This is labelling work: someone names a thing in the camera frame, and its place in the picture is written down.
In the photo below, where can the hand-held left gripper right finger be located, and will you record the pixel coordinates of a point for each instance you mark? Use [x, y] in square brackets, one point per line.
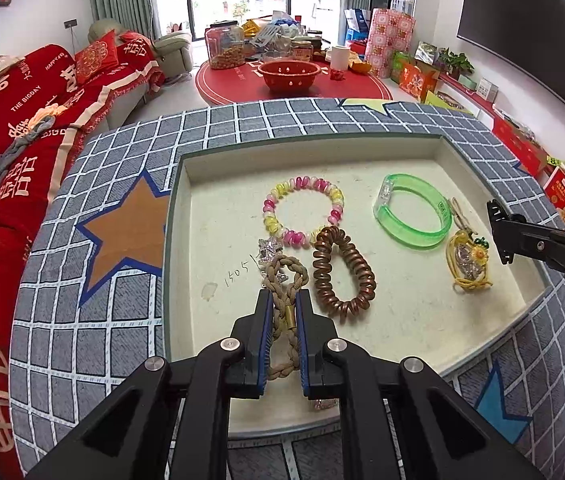
[305, 345]

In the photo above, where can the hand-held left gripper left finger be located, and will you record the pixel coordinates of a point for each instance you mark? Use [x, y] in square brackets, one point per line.
[265, 345]

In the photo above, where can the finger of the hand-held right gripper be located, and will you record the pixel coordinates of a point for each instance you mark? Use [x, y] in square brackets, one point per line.
[532, 240]

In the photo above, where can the silver star hair clip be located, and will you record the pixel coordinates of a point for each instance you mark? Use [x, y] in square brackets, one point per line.
[267, 249]

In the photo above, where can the shallow white tray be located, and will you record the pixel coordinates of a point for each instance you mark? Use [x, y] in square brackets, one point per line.
[222, 210]

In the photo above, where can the red gift box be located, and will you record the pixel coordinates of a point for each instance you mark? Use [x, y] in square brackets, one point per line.
[519, 147]

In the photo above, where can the green translucent bangle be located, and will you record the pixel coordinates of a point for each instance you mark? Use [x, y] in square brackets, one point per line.
[412, 238]

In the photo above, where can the potted green plant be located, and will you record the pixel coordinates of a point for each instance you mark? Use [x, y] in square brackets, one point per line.
[457, 62]

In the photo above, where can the orange patterned box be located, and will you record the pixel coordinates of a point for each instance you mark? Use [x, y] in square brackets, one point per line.
[416, 82]

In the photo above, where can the large black television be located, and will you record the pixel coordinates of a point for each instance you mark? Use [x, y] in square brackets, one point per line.
[522, 20]

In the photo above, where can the red patterned gift bag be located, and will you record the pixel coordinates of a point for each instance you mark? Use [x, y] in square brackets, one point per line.
[390, 42]

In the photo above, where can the round red coffee table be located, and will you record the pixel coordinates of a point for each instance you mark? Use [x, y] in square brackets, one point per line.
[232, 85]

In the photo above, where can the white cup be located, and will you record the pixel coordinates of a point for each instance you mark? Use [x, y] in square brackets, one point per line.
[341, 58]

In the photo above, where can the red plastic colander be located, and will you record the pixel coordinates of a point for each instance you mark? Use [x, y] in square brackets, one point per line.
[287, 76]

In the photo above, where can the blue white shopping bag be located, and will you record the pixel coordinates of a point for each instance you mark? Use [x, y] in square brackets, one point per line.
[358, 21]

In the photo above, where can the small glass jar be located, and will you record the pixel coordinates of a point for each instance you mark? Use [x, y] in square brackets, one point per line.
[301, 51]

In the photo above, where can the clear plastic snack jar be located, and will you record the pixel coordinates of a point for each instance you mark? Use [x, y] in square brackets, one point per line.
[223, 47]

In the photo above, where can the pale green recliner armchair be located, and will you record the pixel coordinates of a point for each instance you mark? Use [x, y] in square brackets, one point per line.
[172, 50]

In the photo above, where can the red embroidered cushion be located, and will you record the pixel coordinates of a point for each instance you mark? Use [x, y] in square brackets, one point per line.
[95, 57]

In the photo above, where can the sofa with red printed cover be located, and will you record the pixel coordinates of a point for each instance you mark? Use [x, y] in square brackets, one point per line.
[12, 110]

